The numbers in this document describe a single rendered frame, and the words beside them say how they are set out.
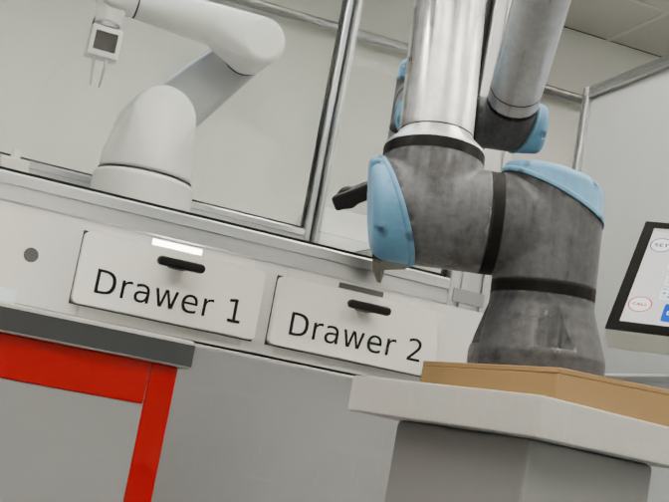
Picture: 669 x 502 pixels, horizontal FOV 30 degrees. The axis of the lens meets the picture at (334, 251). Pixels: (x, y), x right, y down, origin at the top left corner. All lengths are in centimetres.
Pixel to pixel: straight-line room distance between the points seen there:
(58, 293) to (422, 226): 73
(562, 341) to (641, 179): 268
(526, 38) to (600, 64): 444
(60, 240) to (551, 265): 84
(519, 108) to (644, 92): 238
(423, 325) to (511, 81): 51
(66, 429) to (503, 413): 44
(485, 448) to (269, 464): 75
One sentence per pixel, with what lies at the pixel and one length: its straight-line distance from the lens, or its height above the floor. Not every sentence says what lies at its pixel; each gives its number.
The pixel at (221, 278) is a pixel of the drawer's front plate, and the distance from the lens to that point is 195.
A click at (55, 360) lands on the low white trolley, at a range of 131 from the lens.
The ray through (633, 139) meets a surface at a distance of 411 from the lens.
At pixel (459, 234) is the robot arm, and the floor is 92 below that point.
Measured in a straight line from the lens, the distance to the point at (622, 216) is 405.
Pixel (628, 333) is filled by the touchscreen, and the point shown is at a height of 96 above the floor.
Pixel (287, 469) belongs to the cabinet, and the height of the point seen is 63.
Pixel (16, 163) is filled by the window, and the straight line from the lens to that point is 194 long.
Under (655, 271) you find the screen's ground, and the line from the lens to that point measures 231.
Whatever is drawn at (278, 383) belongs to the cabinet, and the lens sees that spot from 199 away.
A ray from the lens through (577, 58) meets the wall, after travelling 607.
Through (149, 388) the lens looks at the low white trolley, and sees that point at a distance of 133.
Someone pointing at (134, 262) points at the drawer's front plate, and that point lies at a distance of 192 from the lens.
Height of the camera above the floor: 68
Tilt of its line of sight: 9 degrees up
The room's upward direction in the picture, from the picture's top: 10 degrees clockwise
